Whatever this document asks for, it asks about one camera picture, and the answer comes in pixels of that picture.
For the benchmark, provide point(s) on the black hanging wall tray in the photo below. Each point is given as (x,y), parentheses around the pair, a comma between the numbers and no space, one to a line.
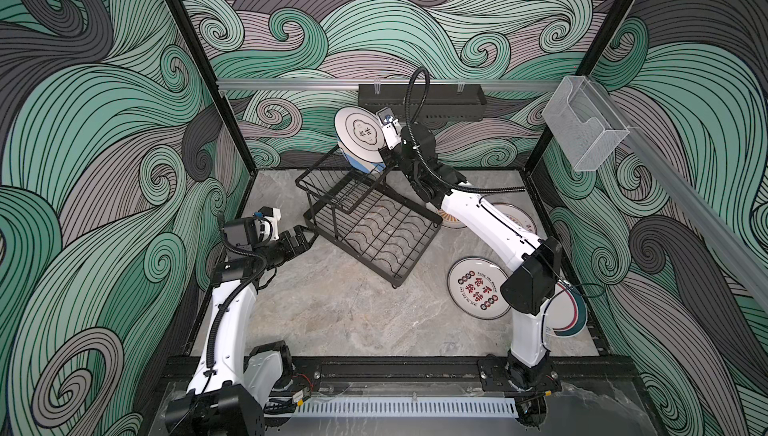
(442,104)

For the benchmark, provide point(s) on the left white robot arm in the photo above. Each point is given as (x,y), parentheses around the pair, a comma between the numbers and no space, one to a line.
(233,391)

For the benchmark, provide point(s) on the right sunburst pattern plate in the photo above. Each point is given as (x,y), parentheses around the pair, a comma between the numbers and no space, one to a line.
(518,216)

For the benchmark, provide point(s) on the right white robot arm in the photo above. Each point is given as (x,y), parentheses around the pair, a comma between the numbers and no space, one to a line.
(533,263)

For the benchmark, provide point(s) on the black dish rack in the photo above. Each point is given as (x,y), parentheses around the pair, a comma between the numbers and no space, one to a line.
(365,217)

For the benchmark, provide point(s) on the white plate green ring motif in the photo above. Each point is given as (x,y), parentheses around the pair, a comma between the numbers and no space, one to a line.
(359,132)

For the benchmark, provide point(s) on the black corner frame post left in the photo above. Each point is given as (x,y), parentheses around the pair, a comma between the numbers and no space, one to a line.
(204,67)

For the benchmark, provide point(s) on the white slotted cable duct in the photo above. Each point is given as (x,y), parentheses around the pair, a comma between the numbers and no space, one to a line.
(408,407)

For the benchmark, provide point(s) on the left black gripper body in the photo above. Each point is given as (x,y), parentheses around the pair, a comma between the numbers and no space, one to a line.
(273,253)

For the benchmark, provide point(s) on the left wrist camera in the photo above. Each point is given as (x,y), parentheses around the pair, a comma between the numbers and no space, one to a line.
(253,231)

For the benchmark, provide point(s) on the aluminium rail back wall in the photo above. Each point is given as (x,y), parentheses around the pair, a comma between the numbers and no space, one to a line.
(304,84)

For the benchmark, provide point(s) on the aluminium rail right wall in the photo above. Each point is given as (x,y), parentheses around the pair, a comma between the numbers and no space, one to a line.
(666,153)

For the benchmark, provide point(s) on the sunburst pattern plate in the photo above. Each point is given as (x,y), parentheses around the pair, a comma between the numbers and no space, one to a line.
(518,216)
(450,221)

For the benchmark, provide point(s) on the black corner frame post right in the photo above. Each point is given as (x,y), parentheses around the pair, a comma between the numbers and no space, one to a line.
(618,9)

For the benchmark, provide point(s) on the clear plastic wall bin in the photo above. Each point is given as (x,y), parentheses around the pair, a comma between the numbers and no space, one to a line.
(585,122)

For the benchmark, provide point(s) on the aluminium rail wall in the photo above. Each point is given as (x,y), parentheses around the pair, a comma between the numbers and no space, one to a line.
(666,153)
(304,84)

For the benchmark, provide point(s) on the blue striped plate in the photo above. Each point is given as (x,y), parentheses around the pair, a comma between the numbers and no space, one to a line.
(364,166)

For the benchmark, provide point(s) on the left sunburst pattern plate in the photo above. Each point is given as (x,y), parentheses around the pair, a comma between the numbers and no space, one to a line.
(450,221)

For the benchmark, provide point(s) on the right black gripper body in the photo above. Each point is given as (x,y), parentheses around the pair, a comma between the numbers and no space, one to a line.
(404,154)

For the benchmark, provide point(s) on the black corner frame post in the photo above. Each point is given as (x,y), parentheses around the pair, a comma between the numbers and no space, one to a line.
(618,9)
(204,67)

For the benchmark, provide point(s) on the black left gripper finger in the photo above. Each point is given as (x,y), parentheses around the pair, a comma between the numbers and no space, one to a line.
(302,246)
(302,233)

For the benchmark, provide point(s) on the white plate red characters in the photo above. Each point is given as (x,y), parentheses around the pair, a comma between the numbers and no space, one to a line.
(474,285)

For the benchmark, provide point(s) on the white plate teal red rim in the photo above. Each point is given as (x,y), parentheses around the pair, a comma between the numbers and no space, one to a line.
(566,312)

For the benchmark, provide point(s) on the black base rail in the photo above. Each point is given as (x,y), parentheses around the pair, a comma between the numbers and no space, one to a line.
(324,374)

